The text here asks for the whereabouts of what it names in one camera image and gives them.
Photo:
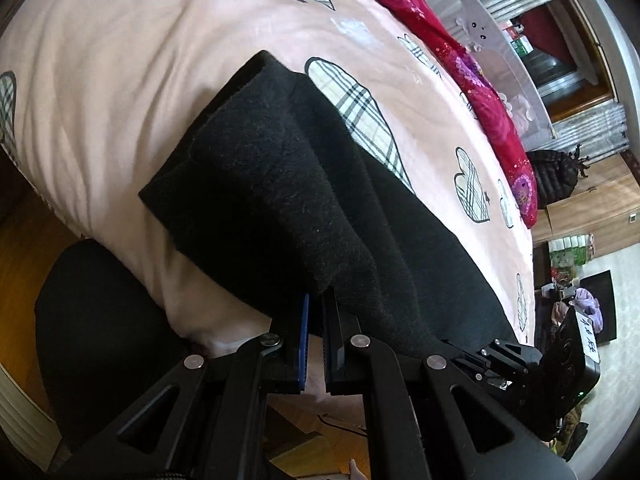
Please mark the black pants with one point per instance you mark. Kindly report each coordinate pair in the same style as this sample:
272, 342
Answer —
270, 197

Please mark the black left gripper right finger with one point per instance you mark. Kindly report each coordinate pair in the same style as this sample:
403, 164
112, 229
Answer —
425, 417

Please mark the black puffer jacket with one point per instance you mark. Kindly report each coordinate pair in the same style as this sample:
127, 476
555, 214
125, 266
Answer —
557, 174

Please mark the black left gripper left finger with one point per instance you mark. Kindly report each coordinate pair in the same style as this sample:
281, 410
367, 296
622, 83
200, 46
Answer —
205, 418

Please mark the grey curtain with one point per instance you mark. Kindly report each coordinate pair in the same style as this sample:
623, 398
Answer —
567, 64

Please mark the grey bed guard rail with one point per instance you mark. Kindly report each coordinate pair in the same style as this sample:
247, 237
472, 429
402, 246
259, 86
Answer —
503, 68

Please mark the pink heart-patterned duvet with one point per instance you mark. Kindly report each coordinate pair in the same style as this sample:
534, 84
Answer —
95, 94

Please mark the wooden wardrobe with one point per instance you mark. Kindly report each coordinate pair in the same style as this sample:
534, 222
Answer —
604, 205

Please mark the red floral quilt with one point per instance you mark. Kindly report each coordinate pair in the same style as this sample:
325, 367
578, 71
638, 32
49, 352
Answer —
495, 121

